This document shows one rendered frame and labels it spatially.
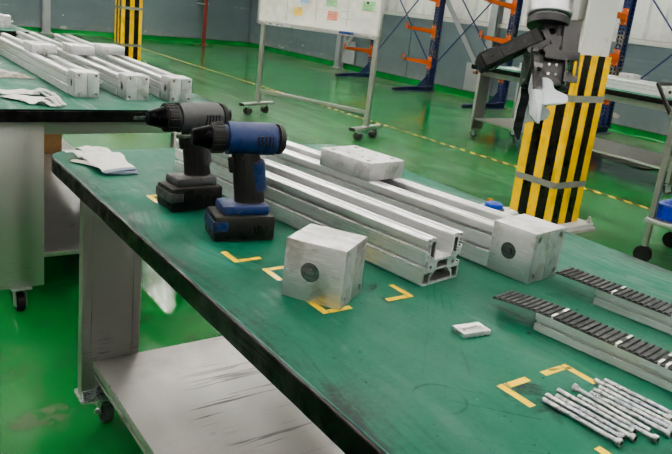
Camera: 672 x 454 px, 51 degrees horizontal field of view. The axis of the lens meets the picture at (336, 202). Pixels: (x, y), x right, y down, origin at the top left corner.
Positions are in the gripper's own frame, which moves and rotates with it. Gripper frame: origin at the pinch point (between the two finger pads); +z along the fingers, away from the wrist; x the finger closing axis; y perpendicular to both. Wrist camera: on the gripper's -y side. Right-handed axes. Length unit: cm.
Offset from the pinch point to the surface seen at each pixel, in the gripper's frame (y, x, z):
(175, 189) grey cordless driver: -63, 21, 16
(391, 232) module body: -19.5, 4.0, 19.6
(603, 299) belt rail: 17.6, 3.6, 25.9
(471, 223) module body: -4.5, 15.3, 15.4
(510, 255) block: 2.6, 10.8, 20.5
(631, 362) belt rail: 15.1, -18.3, 33.7
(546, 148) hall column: 76, 319, -58
